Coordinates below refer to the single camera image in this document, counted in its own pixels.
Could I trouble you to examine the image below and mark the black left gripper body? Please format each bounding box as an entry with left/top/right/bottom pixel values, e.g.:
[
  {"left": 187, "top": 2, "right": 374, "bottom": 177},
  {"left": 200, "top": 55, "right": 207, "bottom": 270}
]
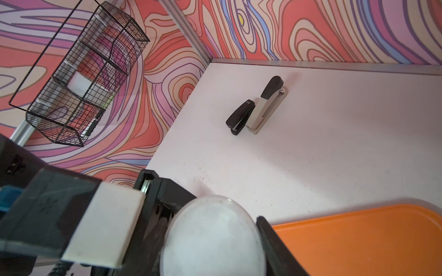
[{"left": 131, "top": 168, "right": 197, "bottom": 276}]

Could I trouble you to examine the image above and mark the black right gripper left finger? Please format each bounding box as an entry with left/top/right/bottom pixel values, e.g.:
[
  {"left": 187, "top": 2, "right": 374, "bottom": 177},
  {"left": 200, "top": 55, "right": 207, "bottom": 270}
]
[{"left": 114, "top": 217, "right": 169, "bottom": 276}]

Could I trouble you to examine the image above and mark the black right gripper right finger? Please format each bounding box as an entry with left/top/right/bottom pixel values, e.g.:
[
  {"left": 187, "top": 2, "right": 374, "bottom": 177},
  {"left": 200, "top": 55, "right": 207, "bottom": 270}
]
[{"left": 256, "top": 216, "right": 308, "bottom": 276}]

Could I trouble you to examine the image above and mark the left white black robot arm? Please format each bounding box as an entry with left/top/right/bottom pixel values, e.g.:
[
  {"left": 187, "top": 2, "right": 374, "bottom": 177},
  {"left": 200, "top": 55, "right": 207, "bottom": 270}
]
[{"left": 1, "top": 136, "right": 194, "bottom": 276}]

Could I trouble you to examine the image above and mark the black marker in basket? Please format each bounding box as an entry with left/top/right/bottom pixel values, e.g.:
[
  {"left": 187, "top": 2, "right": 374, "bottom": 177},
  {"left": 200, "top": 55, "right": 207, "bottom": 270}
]
[{"left": 81, "top": 118, "right": 99, "bottom": 138}]

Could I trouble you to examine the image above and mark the orange plastic tray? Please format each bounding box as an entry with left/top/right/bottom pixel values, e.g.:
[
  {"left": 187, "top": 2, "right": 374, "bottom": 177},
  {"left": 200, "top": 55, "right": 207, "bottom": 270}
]
[{"left": 274, "top": 204, "right": 442, "bottom": 276}]

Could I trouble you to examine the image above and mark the white roll in basket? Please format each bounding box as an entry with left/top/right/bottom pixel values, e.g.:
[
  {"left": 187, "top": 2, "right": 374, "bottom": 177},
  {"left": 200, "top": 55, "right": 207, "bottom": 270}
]
[{"left": 67, "top": 71, "right": 92, "bottom": 98}]

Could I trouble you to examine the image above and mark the beige stapler black top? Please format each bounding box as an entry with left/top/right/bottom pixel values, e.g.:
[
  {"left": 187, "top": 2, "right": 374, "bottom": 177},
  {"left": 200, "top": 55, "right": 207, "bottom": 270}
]
[{"left": 246, "top": 76, "right": 288, "bottom": 135}]

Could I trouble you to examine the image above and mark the left black wire basket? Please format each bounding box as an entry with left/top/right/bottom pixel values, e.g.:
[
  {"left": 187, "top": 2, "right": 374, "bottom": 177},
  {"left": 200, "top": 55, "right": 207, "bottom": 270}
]
[{"left": 9, "top": 1, "right": 150, "bottom": 147}]

